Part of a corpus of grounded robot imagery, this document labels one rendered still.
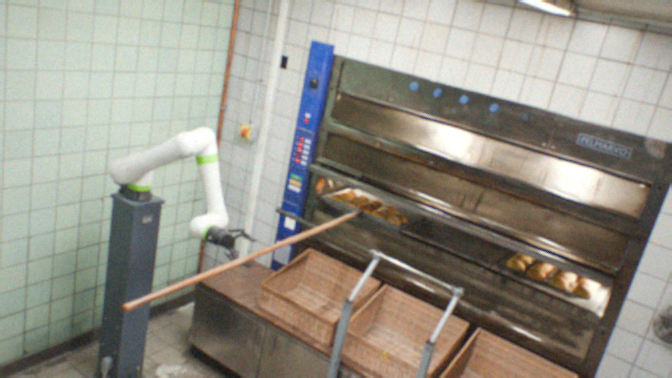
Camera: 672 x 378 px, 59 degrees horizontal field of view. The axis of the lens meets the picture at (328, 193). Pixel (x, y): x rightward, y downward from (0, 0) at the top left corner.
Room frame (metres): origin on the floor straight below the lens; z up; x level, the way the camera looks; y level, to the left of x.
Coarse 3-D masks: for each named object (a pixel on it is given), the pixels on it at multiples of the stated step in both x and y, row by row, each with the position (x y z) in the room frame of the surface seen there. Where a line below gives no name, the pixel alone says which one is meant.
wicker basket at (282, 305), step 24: (288, 264) 3.42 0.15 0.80; (312, 264) 3.57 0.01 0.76; (336, 264) 3.49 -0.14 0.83; (264, 288) 3.21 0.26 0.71; (288, 288) 3.47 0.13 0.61; (312, 288) 3.50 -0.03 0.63; (336, 288) 3.43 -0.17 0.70; (288, 312) 3.10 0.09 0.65; (312, 312) 3.02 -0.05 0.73; (336, 312) 3.33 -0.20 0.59; (312, 336) 3.00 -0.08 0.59
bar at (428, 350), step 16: (304, 224) 3.24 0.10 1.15; (384, 256) 2.97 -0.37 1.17; (368, 272) 2.93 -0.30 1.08; (416, 272) 2.87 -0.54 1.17; (448, 288) 2.77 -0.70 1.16; (352, 304) 2.81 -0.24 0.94; (336, 336) 2.80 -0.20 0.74; (432, 336) 2.59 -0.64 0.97; (336, 352) 2.79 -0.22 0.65; (432, 352) 2.56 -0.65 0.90; (336, 368) 2.80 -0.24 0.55
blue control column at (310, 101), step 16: (320, 48) 3.72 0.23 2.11; (320, 64) 3.71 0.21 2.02; (320, 80) 3.70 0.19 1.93; (304, 96) 3.75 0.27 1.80; (320, 96) 3.69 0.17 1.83; (304, 112) 3.74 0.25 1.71; (320, 112) 3.69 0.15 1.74; (304, 128) 3.73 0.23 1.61; (304, 176) 3.69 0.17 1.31; (288, 192) 3.74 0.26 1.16; (304, 192) 3.69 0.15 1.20; (288, 208) 3.73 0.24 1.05; (272, 256) 3.76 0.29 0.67
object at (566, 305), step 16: (336, 208) 3.58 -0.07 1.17; (368, 224) 3.45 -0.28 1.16; (416, 240) 3.29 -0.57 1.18; (448, 256) 3.18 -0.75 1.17; (480, 272) 3.07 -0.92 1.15; (496, 272) 3.06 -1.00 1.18; (512, 288) 2.98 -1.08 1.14; (528, 288) 2.94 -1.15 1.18; (560, 304) 2.85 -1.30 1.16; (576, 304) 2.85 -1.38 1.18; (592, 320) 2.76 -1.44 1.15
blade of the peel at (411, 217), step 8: (328, 200) 3.66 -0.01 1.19; (336, 200) 3.64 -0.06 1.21; (352, 208) 3.57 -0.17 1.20; (400, 208) 3.80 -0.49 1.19; (368, 216) 3.51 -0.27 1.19; (376, 216) 3.49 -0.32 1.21; (408, 216) 3.67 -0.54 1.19; (416, 216) 3.70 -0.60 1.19; (384, 224) 3.45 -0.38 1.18; (392, 224) 3.43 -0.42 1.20; (408, 224) 3.51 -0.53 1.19
